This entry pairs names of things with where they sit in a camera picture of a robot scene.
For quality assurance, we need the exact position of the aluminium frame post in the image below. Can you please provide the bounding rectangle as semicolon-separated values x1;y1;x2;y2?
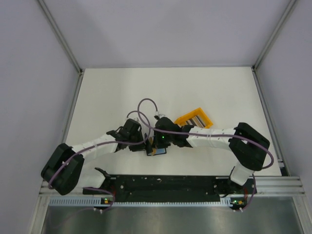
252;0;299;71
36;0;83;74

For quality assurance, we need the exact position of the aluminium frame post left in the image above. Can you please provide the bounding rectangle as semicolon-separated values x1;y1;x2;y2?
36;0;83;74

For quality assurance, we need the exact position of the credit card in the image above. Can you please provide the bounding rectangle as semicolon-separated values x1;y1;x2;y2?
149;137;157;156

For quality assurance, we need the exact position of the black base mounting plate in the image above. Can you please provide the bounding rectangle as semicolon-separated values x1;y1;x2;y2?
82;174;259;202

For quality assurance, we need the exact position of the aluminium frame rail front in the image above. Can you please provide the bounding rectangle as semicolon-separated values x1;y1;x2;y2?
39;176;305;197

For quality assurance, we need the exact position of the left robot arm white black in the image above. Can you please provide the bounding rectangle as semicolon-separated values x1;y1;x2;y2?
41;118;145;195

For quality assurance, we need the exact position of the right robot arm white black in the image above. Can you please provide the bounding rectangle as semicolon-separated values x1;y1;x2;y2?
152;116;270;193

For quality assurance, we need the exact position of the black leather card holder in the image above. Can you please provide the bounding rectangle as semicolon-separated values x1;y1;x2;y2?
145;144;167;156

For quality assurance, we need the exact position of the grey slotted cable duct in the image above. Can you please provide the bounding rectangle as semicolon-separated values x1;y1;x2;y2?
49;196;238;208

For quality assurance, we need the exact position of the stack of cards in bin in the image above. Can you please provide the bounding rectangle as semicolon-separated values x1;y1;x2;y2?
181;115;206;128

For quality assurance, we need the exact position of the aluminium frame post right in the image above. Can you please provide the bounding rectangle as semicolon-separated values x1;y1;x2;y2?
252;0;299;71

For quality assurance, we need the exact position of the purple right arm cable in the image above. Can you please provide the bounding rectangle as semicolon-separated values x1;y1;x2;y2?
137;98;274;213

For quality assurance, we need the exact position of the yellow plastic bin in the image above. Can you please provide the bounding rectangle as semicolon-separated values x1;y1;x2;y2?
174;108;213;129

